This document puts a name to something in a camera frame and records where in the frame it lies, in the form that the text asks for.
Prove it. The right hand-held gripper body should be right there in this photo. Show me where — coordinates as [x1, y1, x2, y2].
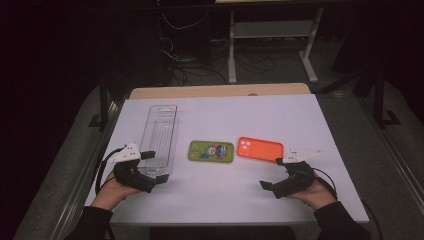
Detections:
[271, 148, 324, 200]

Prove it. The right hand-held gripper cable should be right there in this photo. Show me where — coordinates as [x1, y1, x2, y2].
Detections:
[311, 167, 384, 240]

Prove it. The black metal stand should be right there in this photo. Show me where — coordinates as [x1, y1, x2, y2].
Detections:
[372, 63, 402, 129]
[88, 76, 118, 131]

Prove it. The clear plastic tray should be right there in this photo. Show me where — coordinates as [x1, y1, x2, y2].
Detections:
[137, 104, 180, 178]

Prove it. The light wooden table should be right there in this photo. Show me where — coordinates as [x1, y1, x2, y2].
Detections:
[128, 82, 312, 100]

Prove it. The orange phone case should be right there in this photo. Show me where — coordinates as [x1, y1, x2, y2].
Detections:
[236, 136, 285, 163]

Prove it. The person's left hand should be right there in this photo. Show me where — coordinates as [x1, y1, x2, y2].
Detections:
[91, 171, 141, 212]

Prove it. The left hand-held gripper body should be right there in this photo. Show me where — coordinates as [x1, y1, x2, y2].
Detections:
[109, 143, 157, 194]

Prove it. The hand-held gripper cable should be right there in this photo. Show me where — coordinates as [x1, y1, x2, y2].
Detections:
[311, 167, 384, 240]
[94, 146, 127, 196]

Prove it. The white metal table frame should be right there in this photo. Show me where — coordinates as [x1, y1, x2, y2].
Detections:
[227, 7, 325, 84]

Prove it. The tangle of floor cables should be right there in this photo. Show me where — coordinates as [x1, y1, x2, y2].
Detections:
[159, 36, 294, 87]

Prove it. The person's right hand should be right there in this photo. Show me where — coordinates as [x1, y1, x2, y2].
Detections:
[288, 181, 337, 211]

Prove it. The left hand-held gripper cable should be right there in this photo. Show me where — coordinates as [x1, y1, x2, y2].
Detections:
[94, 146, 127, 196]

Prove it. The green cartoon print phone case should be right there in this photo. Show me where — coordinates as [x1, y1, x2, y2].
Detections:
[187, 140, 235, 164]

